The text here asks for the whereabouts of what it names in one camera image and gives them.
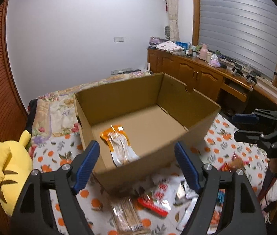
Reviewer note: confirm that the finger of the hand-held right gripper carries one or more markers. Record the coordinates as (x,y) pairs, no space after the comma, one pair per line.
(245,119)
(248,135)

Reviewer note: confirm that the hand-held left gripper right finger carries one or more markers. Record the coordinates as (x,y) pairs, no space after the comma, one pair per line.
(186,169)

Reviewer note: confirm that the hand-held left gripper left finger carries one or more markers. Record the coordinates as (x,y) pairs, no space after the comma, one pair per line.
(87,166)

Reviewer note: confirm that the white silver snack packet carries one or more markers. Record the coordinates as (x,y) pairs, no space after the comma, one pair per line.
(185,191)

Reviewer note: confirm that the orange snack packet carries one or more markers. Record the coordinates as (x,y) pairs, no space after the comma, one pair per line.
(119,144)

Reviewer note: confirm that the white red snack packet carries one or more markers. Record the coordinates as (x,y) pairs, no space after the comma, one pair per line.
(157,195)

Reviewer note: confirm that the brown snack packet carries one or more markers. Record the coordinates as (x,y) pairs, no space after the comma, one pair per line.
(126,213)

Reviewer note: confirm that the brown cardboard box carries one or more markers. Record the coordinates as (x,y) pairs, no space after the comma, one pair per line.
(133,98)

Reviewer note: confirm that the orange print bed sheet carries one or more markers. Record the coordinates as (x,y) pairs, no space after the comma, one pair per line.
(62,156)

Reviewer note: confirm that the black clamp device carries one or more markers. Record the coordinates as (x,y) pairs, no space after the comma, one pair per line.
(237,69)
(253,77)

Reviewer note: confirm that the teal snack packet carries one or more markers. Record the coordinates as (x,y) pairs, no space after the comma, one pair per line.
(221,197)

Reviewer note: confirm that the plain white snack packet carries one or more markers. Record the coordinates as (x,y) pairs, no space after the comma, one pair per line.
(187,215)

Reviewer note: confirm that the floral blanket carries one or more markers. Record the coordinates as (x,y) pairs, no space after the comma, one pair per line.
(55,117)

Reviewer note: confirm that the purple tissue pack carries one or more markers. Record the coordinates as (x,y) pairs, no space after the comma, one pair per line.
(214,61)

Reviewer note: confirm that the wooden cabinet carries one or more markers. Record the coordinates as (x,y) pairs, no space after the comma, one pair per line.
(190,71)

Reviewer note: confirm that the dark cloth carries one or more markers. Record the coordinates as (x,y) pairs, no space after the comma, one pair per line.
(31,112)

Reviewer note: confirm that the yellow plush toy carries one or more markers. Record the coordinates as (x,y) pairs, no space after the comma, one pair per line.
(8,166)

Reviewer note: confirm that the pink bottle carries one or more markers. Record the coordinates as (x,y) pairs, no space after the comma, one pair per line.
(203,52)

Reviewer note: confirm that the blue packet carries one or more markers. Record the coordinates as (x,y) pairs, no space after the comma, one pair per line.
(183,45)

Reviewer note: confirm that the grey window blind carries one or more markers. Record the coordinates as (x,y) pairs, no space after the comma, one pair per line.
(239,17)

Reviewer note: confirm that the folded floral cloth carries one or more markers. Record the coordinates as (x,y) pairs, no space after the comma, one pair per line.
(169,46)

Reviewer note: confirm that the small white fan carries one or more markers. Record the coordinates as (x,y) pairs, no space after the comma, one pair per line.
(167,31)

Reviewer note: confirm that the purple box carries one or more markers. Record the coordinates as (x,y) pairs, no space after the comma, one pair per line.
(157,41)

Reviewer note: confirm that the floral lace curtain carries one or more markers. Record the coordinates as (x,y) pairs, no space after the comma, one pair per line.
(172,9)

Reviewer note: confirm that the red hanging ornament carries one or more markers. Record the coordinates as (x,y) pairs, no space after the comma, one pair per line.
(167,6)

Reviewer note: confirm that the wooden window frame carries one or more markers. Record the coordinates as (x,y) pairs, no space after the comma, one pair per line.
(195,12)

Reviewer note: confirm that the white wall switch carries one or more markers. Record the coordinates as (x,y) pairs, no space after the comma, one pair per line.
(119,39)

